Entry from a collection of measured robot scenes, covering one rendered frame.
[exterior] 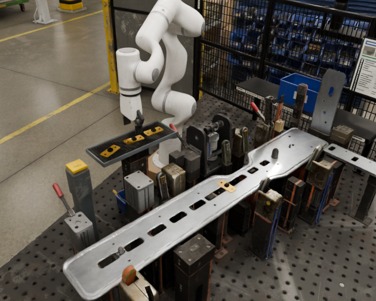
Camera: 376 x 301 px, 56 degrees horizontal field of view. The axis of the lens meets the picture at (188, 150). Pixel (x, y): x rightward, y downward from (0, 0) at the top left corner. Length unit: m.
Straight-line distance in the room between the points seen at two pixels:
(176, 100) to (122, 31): 2.72
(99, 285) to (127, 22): 3.50
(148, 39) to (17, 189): 2.22
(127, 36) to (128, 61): 3.07
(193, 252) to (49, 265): 0.71
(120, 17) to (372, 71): 2.99
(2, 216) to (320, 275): 2.31
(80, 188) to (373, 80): 1.58
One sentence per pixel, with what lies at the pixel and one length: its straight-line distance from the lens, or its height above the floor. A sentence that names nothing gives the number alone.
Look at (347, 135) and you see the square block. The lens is 1.95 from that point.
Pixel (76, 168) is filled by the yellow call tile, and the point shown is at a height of 1.16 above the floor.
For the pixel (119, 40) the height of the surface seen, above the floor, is 0.69.
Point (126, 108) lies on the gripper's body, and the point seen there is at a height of 1.32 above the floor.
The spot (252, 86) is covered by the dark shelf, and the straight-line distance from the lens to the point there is 2.39.
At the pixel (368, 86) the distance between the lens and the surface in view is 2.18.
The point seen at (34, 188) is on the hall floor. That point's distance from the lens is 3.27.
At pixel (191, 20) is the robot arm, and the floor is 1.58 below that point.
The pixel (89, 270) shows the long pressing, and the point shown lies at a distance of 1.24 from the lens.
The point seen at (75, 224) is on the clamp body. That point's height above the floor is 1.06.
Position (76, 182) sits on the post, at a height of 1.11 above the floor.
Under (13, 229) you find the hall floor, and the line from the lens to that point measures 2.96.
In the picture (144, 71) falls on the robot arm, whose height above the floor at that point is 1.49.
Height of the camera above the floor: 1.96
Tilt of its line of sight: 34 degrees down
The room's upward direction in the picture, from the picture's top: 2 degrees clockwise
